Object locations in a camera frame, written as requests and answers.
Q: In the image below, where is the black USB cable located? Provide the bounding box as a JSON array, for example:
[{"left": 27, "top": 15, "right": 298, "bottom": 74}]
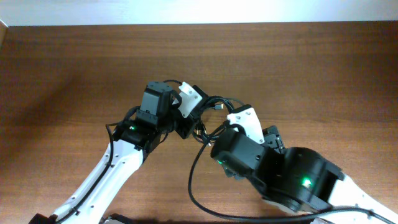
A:
[
  {"left": 192, "top": 95, "right": 246, "bottom": 146},
  {"left": 193, "top": 102, "right": 237, "bottom": 147}
]

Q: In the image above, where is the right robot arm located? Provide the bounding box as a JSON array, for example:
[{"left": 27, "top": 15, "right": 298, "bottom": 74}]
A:
[{"left": 211, "top": 105, "right": 397, "bottom": 223}]

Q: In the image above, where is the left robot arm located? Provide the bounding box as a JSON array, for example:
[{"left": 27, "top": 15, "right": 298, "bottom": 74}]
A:
[{"left": 30, "top": 80, "right": 208, "bottom": 223}]

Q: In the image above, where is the right camera cable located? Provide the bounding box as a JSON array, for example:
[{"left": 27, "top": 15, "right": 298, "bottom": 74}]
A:
[{"left": 187, "top": 123, "right": 398, "bottom": 224}]

